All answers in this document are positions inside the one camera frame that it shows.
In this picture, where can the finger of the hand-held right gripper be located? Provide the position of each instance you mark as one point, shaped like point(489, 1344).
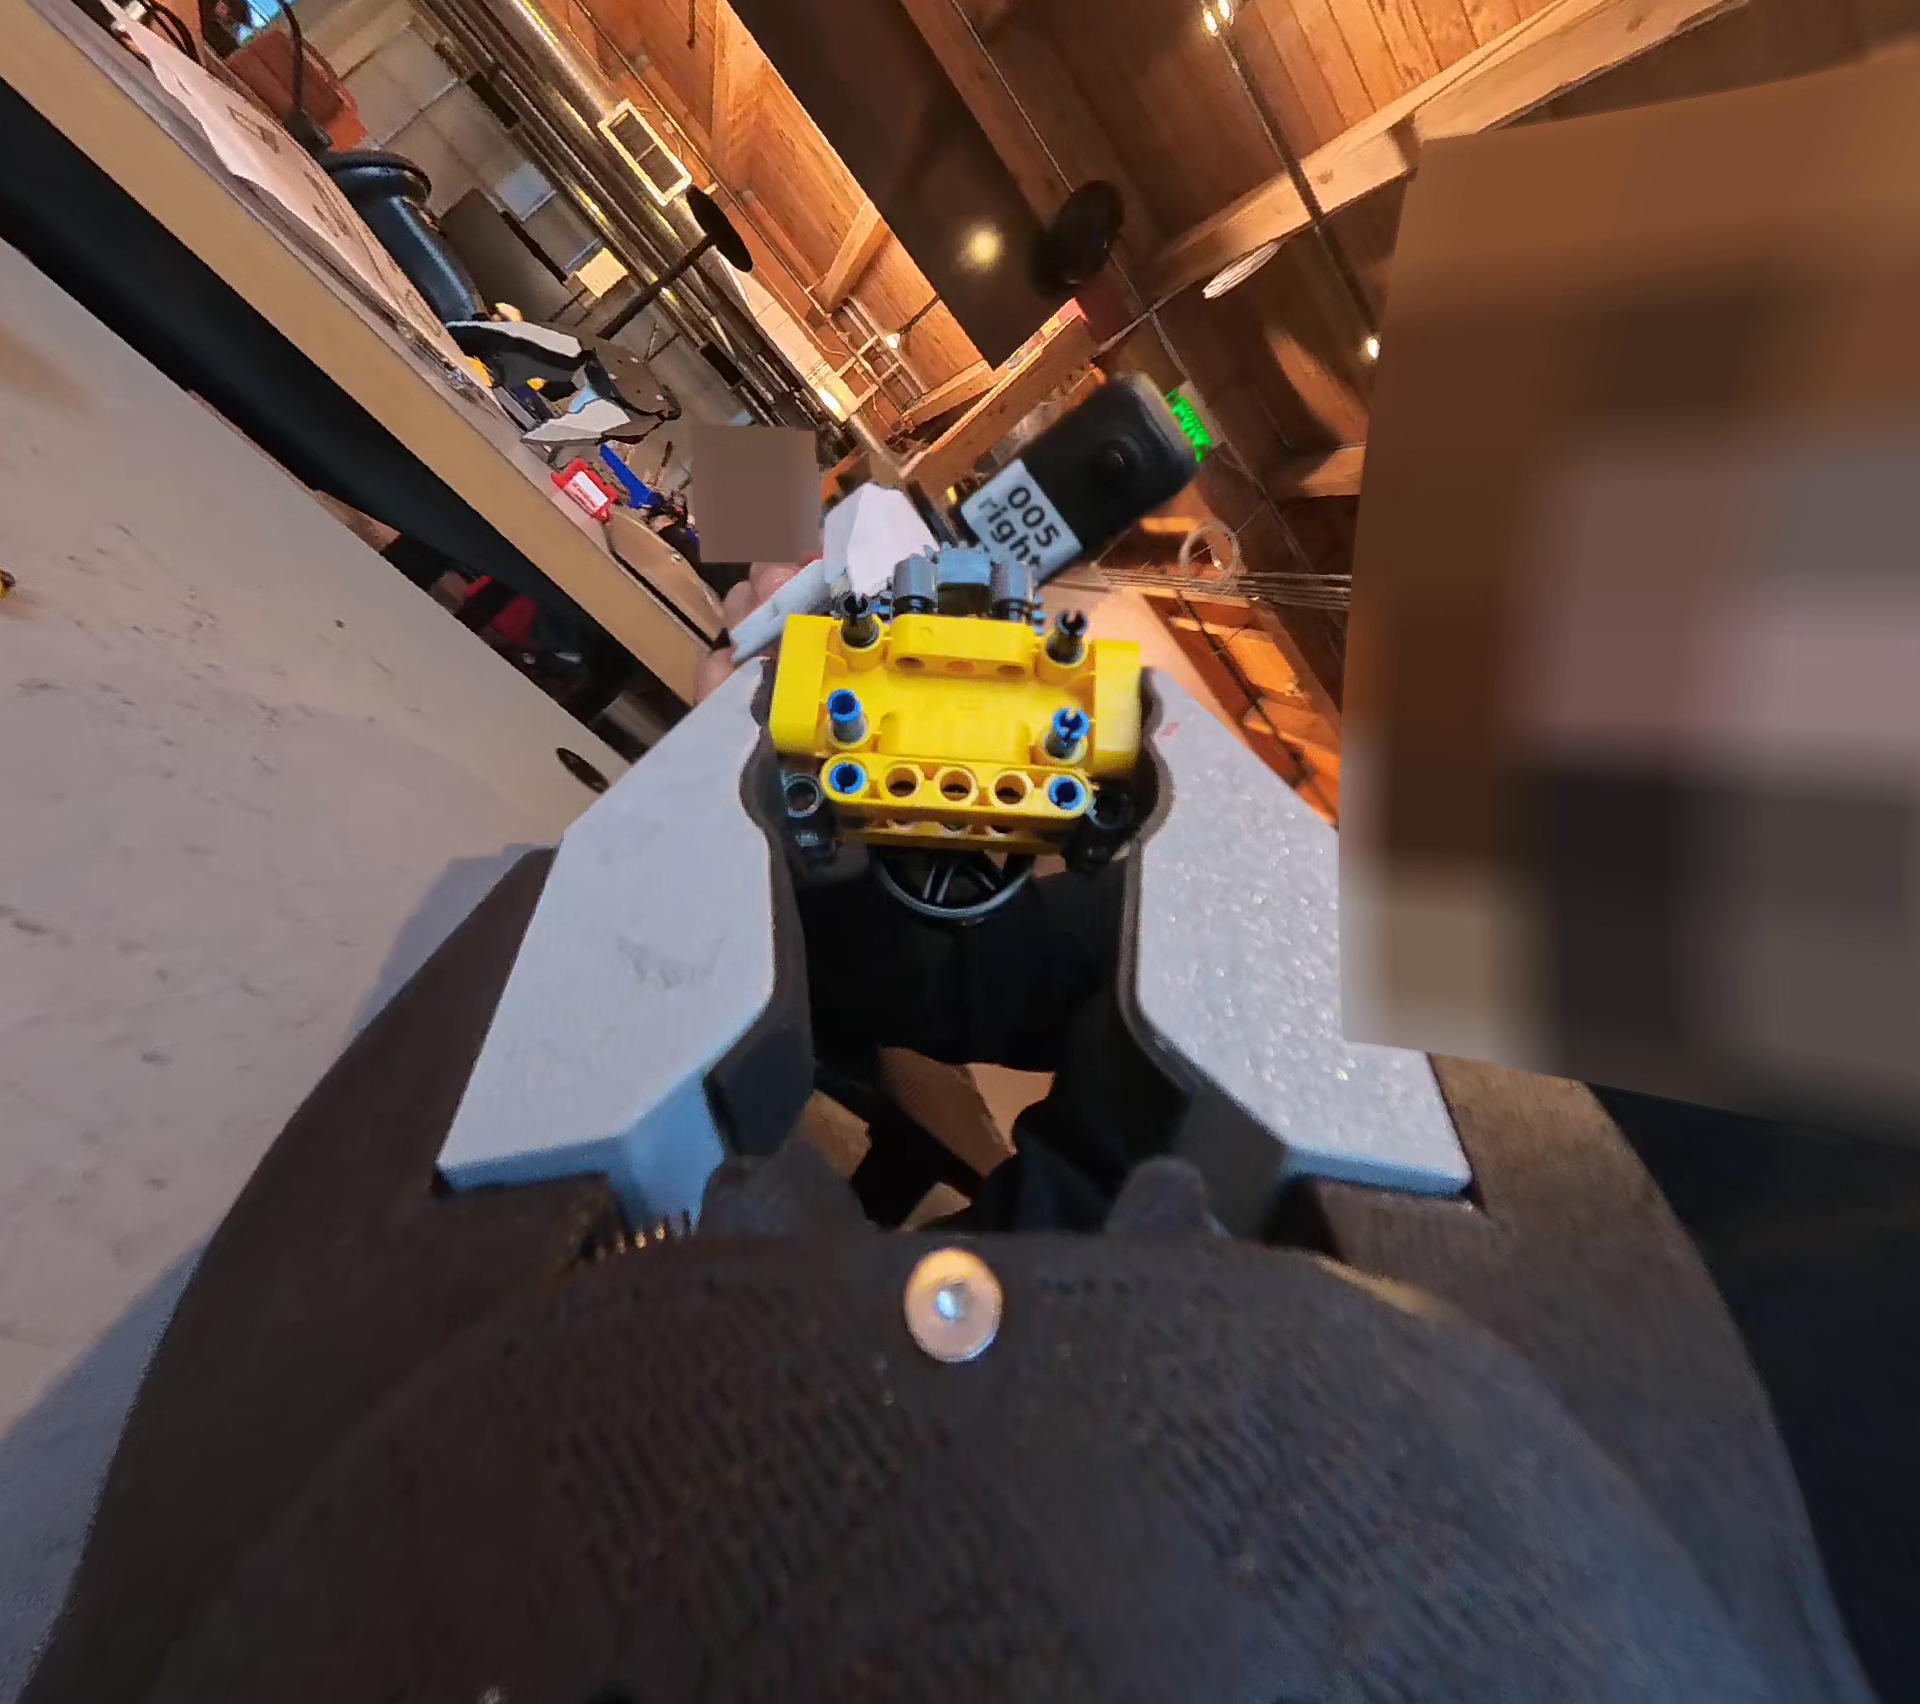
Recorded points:
point(871, 531)

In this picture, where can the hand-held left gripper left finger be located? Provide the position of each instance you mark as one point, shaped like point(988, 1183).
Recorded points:
point(630, 955)

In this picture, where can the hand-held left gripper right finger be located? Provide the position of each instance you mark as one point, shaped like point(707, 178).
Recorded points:
point(1291, 985)

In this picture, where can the grey gear block assembly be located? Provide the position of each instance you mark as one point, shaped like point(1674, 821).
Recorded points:
point(961, 579)

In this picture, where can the yellow frame block assembly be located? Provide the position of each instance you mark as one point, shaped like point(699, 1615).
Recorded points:
point(961, 699)

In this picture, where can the black desk grommet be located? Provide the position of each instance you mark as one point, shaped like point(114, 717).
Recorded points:
point(583, 771)

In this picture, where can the person's right hand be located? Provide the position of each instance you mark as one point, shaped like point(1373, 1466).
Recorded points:
point(763, 587)

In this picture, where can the green exit sign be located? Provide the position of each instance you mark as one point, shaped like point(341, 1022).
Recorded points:
point(1192, 416)

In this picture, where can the black round pendant lamp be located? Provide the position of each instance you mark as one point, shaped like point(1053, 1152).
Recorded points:
point(1076, 234)
point(720, 230)

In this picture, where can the red tag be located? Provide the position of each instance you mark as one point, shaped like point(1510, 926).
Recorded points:
point(583, 489)

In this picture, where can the black and white tool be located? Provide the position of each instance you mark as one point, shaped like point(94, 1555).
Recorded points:
point(533, 343)

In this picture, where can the white air vent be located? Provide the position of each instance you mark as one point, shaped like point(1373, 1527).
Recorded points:
point(645, 153)

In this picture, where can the black round container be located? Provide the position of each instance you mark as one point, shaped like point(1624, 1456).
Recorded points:
point(404, 234)

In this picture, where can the person's black top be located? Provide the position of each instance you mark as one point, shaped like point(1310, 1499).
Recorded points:
point(1801, 1285)

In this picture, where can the long white-topped table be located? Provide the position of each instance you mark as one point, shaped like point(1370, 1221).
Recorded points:
point(224, 339)

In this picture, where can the white paper sheets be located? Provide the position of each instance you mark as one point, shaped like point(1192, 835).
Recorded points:
point(284, 182)

